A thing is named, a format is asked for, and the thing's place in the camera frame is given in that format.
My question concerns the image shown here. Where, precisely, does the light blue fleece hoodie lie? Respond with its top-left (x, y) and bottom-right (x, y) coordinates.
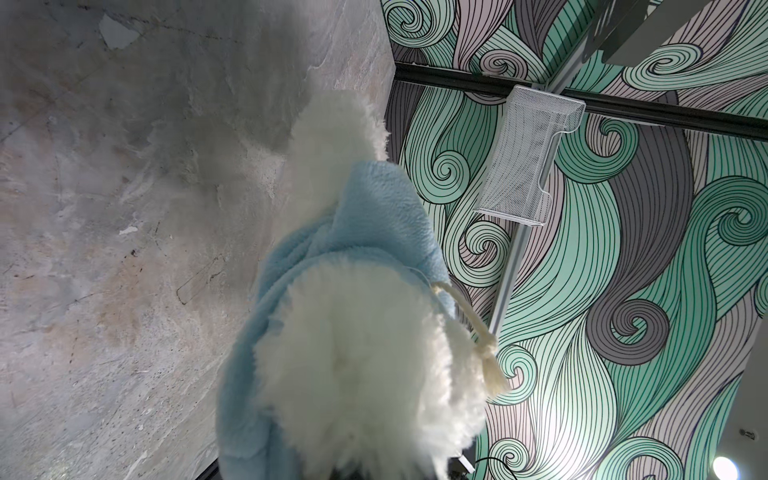
top-left (214, 158), bottom-right (511, 480)

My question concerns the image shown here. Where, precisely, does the white teddy bear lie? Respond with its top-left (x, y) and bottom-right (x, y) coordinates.
top-left (253, 91), bottom-right (486, 479)

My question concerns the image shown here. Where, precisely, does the aluminium rail right wall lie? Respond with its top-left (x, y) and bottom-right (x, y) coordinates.
top-left (489, 224), bottom-right (532, 336)

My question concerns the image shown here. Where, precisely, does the clear plastic wall bin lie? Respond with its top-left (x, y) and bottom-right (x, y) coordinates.
top-left (476, 86), bottom-right (586, 227)

